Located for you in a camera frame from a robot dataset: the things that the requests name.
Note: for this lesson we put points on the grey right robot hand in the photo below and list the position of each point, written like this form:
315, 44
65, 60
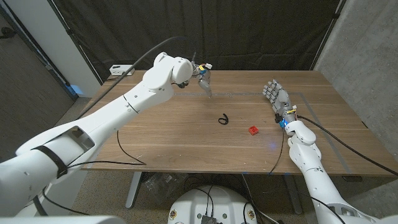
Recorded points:
280, 98

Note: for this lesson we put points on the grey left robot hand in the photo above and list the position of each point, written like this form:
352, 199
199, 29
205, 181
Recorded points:
203, 81

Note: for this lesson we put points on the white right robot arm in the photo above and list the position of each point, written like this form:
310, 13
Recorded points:
308, 155

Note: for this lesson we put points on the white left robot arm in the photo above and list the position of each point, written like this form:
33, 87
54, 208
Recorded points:
109, 109

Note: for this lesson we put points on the red toy block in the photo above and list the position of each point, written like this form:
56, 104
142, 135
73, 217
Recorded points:
253, 130

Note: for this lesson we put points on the grey tape outline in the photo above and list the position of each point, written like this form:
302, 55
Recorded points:
242, 94

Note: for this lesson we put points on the black curtain backdrop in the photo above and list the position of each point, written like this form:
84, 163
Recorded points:
248, 31

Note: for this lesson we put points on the black backdrop stand pole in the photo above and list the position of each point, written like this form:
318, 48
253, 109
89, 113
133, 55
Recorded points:
326, 34
77, 46

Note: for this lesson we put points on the white power box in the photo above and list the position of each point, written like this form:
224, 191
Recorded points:
119, 70

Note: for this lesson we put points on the grey table leg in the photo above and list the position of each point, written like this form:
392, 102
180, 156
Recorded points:
292, 193

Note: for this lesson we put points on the clear plastic bag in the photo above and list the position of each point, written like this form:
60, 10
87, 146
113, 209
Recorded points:
164, 183

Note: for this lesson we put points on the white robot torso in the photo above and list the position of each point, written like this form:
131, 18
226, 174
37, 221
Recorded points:
220, 202

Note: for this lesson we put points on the white table leg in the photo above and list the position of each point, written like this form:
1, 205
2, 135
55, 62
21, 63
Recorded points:
134, 186

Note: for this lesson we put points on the blue tape piece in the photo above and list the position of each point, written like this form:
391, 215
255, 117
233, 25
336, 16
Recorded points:
76, 89

